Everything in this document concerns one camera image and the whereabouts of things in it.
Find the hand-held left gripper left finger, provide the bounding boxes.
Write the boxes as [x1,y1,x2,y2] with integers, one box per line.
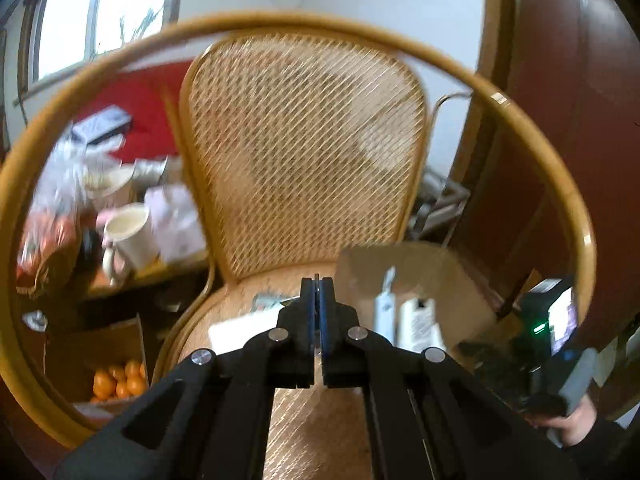
[52,274,318,480]

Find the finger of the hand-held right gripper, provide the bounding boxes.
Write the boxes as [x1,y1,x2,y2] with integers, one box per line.
[457,337,538,411]

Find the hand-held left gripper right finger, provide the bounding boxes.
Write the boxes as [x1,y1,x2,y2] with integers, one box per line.
[319,276,581,480]

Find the white tube bottle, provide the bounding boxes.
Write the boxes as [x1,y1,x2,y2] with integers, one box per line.
[374,266,398,343]

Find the white packet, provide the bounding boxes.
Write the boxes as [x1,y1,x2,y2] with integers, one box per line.
[207,312,281,346]

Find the white labelled bottle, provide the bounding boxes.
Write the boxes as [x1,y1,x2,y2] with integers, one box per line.
[397,296,446,351]

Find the brown cardboard box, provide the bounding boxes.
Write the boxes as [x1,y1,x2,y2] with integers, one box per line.
[334,242,501,353]

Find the person's right forearm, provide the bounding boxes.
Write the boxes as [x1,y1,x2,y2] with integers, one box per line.
[565,410,640,480]

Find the person's right hand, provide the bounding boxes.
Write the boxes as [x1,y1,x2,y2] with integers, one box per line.
[542,400,598,448]

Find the rattan chair with cane back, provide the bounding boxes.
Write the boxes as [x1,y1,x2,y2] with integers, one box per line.
[150,27,501,480]

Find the grey metal rack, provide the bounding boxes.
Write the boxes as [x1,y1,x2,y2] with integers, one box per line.
[407,170,471,243]

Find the pink and white carton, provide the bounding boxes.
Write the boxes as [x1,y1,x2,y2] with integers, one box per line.
[145,185,208,266]

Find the wooden side table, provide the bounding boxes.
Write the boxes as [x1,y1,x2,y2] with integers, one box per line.
[85,250,211,301]

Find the white ceramic mug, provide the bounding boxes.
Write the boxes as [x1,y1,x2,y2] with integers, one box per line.
[101,203,161,287]

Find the pile of oranges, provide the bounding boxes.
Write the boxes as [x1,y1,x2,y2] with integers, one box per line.
[90,360,150,402]

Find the wooden door with red panels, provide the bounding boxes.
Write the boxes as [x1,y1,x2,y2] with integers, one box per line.
[450,0,640,311]

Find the cardboard box of oranges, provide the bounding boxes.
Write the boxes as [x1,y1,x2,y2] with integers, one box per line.
[42,312,151,406]

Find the white bowl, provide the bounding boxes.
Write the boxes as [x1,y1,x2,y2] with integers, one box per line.
[82,165,136,198]

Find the red cloth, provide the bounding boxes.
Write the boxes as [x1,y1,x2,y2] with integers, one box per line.
[75,60,196,161]

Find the clear plastic bag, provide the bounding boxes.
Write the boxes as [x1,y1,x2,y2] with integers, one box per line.
[30,130,131,221]

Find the dark rectangular box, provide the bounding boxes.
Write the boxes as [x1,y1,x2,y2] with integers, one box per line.
[70,105,133,143]

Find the wicker rattan chair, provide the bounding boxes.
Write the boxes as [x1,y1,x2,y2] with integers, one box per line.
[0,10,598,448]

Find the window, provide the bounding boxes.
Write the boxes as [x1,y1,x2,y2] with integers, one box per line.
[20,0,186,96]

